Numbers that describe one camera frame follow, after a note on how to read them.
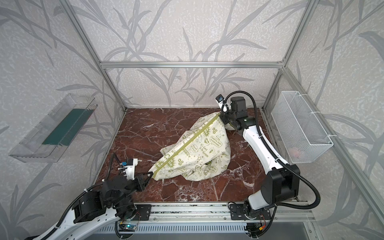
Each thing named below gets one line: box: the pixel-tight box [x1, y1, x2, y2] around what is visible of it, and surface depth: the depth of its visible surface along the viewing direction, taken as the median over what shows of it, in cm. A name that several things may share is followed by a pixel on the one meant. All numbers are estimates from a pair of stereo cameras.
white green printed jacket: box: [148, 112, 235, 181], surface depth 82 cm
